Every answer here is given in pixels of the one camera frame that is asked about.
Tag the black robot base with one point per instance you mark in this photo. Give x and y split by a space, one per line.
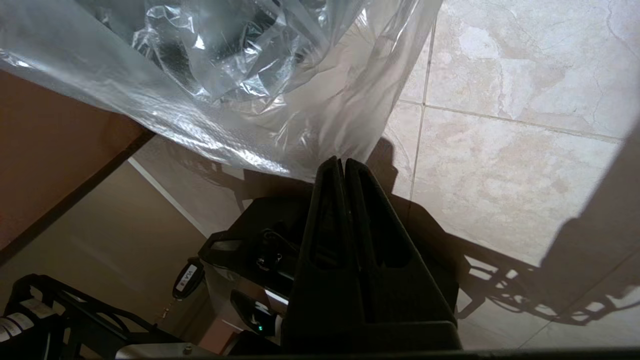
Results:
260 220

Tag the black tubular frame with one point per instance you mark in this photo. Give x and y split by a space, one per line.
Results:
35 287

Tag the black tag with white label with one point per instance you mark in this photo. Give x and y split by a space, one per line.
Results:
188 277

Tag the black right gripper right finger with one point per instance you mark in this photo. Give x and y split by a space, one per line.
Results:
400 310

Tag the clear plastic trash bag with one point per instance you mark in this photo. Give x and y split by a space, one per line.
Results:
250 125

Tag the dark wooden baseboard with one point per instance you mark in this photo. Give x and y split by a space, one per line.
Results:
75 200

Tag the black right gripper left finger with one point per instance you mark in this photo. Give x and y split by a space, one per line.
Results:
325 300

